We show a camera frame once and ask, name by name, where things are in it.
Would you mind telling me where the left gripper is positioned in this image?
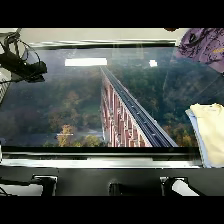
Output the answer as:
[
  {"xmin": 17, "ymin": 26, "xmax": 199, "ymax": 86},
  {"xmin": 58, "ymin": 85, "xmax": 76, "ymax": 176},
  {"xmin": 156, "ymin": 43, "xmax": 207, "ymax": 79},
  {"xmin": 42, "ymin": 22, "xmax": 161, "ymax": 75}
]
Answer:
[{"xmin": 21, "ymin": 60, "xmax": 48, "ymax": 84}]

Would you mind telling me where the pale yellow T-shirt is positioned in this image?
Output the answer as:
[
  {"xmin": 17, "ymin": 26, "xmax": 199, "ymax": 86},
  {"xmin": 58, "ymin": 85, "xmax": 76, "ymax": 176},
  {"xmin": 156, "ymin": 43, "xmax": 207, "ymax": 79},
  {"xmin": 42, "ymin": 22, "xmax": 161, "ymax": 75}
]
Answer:
[{"xmin": 189, "ymin": 102, "xmax": 224, "ymax": 168}]

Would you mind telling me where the purple printed garment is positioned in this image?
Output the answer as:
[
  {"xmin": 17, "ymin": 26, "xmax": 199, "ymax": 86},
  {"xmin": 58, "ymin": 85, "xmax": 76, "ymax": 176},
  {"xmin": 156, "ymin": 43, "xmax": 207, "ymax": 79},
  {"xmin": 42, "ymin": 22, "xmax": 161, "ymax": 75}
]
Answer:
[{"xmin": 174, "ymin": 27, "xmax": 224, "ymax": 74}]

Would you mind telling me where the silver frame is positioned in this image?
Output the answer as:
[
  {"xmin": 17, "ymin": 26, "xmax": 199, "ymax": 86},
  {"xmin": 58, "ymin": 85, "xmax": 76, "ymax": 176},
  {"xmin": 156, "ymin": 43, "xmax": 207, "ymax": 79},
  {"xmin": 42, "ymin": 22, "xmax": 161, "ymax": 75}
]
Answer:
[{"xmin": 0, "ymin": 39, "xmax": 208, "ymax": 197}]

